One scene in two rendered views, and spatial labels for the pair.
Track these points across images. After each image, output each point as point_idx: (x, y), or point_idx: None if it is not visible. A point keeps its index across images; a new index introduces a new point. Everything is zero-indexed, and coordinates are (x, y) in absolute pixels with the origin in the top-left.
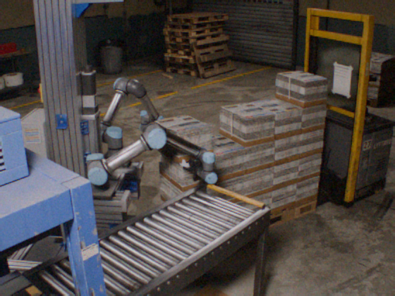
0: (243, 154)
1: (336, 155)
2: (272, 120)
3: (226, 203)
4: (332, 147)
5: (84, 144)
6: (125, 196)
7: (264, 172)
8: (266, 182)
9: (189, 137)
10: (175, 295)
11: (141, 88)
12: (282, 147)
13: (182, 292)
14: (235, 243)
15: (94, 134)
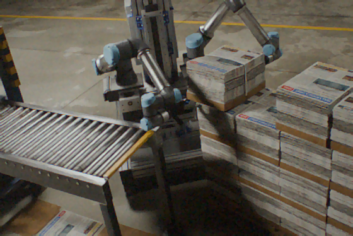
0: (273, 137)
1: None
2: (323, 113)
3: (115, 152)
4: None
5: (144, 39)
6: (126, 99)
7: (310, 185)
8: (315, 202)
9: (198, 75)
10: (142, 219)
11: (232, 1)
12: (347, 169)
13: (149, 223)
14: (52, 181)
15: (147, 32)
